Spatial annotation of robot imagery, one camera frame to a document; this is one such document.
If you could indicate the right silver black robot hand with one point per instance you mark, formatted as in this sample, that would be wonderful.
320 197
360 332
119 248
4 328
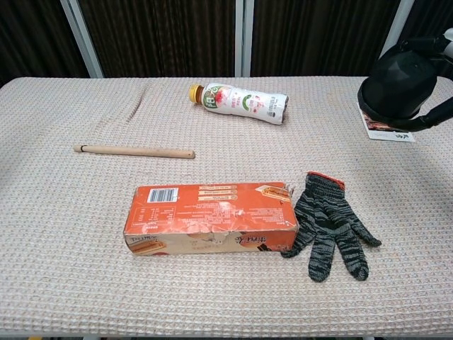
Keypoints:
437 115

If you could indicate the black round lid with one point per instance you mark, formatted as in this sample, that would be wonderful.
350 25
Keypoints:
385 108

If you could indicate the black dome-shaped object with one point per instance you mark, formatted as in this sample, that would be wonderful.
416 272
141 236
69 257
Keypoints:
400 74

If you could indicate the white bordered photo card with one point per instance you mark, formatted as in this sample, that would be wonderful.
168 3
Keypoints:
389 135

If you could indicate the dark brown pleated curtain panel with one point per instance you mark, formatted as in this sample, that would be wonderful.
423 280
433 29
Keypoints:
32 35
431 14
163 35
311 35

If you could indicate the grey black knit glove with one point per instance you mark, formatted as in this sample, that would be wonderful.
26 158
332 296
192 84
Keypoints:
325 219

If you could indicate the white label drink bottle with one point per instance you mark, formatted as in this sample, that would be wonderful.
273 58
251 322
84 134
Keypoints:
244 102

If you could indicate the orange cardboard box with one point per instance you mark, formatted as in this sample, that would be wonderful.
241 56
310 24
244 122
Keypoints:
212 209

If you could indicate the wooden stick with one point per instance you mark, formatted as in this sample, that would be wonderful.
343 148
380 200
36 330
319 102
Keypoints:
134 151

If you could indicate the beige waffle table cloth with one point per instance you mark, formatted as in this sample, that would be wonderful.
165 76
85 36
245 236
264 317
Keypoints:
106 212

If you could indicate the grey aluminium partition post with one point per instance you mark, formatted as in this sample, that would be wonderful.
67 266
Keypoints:
83 39
244 35
398 25

